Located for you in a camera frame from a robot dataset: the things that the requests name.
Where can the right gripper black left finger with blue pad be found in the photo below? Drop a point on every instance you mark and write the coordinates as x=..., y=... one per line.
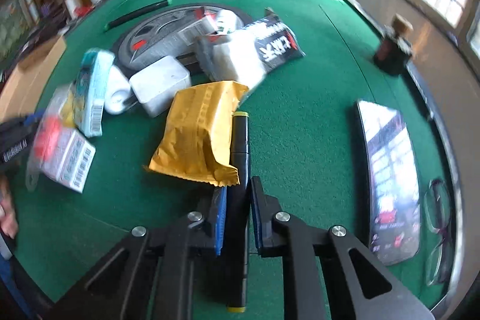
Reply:
x=149, y=273

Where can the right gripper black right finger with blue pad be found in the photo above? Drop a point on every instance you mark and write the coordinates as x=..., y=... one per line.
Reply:
x=327, y=273

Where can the white barcode box red item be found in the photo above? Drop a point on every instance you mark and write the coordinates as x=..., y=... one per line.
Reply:
x=60, y=153

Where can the black marker yellow caps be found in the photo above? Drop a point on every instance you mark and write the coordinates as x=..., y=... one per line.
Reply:
x=236, y=241

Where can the yellow padded envelope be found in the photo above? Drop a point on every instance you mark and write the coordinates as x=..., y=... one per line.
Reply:
x=198, y=133

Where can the person's left hand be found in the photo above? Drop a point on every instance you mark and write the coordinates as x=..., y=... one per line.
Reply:
x=9, y=224

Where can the cardboard box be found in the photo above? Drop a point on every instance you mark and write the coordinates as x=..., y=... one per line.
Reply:
x=26, y=83

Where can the glossy dark booklet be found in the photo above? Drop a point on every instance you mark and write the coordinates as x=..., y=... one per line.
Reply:
x=395, y=212

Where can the teal blister pack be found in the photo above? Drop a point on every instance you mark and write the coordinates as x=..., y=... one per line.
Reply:
x=90, y=91

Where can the dark-framed eyeglasses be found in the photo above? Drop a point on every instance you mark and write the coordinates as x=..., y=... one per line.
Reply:
x=438, y=219

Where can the white square plastic box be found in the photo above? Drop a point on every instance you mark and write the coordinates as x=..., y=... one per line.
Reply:
x=156, y=85

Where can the black marker green caps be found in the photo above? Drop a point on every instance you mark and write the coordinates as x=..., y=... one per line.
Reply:
x=137, y=13

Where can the round grey table centre panel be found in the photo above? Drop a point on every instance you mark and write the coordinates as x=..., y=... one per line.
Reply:
x=170, y=32

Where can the black and white snack bag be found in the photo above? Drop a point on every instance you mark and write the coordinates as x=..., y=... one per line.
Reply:
x=248, y=54

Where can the dark bottle with cork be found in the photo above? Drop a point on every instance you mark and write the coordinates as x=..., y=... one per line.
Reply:
x=395, y=51

